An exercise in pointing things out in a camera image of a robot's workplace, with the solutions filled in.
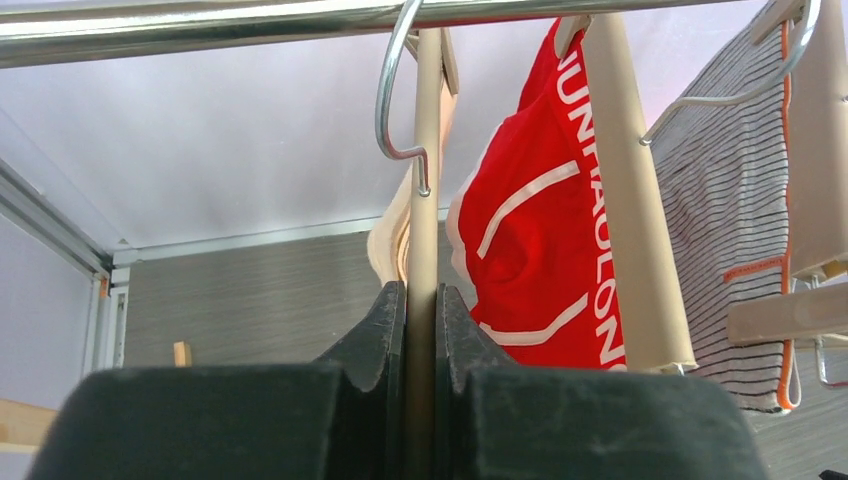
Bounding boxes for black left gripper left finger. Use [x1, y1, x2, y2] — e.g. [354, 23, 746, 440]
[28, 282, 406, 479]

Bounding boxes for wooden clothes rack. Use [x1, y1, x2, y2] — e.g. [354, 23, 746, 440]
[0, 0, 750, 70]

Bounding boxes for beige hanger holding striped underwear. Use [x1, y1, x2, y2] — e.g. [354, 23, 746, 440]
[640, 1, 847, 389]

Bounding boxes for beige clip hanger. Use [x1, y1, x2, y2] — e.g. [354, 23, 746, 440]
[375, 0, 443, 479]

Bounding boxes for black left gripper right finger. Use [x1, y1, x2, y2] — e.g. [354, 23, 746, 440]
[435, 285, 767, 480]

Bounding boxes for beige hanger holding red underwear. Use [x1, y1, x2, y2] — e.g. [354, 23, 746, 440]
[555, 13, 696, 375]

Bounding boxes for red underwear white trim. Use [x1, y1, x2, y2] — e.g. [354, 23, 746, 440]
[446, 30, 626, 370]

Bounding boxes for grey striped underwear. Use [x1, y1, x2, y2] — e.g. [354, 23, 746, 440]
[649, 18, 804, 415]

